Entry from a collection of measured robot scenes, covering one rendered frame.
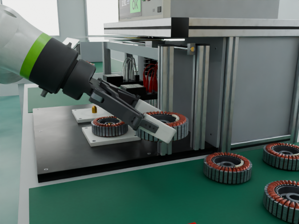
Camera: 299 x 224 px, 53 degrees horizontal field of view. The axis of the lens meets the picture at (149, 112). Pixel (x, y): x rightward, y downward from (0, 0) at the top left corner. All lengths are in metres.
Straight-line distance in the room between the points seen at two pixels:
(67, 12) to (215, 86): 4.93
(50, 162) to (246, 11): 0.69
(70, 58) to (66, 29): 5.07
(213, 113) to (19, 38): 0.53
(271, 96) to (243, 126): 0.12
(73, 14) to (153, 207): 5.18
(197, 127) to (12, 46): 0.49
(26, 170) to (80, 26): 4.94
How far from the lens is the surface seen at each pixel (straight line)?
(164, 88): 0.75
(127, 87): 0.90
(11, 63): 0.58
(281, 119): 0.99
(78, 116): 1.14
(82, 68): 0.57
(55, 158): 0.82
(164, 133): 0.57
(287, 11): 7.90
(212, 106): 0.86
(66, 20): 5.63
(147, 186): 0.70
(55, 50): 0.57
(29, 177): 0.79
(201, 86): 0.80
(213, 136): 0.87
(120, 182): 0.71
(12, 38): 0.57
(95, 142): 0.87
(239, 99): 0.87
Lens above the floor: 1.09
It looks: 15 degrees down
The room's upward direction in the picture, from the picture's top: straight up
